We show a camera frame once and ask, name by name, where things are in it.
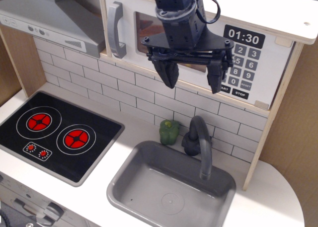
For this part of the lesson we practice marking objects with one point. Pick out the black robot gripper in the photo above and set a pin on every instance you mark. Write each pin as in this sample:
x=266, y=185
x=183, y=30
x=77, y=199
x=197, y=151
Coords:
x=187, y=39

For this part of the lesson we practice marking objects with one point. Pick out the white toy microwave door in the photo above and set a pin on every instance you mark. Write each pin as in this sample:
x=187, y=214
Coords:
x=259, y=61

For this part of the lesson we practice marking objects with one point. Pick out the grey microwave door handle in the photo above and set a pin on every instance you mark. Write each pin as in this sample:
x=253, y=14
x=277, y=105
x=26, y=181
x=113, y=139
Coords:
x=115, y=13

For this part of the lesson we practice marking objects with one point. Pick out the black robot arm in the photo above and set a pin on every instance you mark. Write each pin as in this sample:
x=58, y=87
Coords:
x=186, y=39

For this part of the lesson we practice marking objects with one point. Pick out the green toy bell pepper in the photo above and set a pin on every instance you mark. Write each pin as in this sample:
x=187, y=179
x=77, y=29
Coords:
x=168, y=132

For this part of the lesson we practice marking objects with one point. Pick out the dark grey toy faucet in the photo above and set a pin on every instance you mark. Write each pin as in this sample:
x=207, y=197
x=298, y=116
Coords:
x=197, y=141

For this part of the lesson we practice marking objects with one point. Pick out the grey toy sink basin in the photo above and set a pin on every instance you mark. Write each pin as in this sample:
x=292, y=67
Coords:
x=162, y=187

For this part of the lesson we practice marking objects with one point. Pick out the grey toy range hood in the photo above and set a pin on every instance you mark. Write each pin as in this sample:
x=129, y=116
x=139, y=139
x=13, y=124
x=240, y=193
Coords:
x=64, y=22

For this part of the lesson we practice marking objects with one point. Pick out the black toy stovetop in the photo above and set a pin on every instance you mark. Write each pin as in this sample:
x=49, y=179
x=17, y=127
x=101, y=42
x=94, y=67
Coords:
x=57, y=137

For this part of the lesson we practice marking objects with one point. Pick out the grey toy oven front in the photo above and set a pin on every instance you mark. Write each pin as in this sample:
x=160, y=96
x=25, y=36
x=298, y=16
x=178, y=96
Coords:
x=10, y=189

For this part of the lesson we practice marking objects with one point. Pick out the grey oven door handle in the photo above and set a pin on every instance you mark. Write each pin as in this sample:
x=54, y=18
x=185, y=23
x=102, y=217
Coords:
x=45, y=217

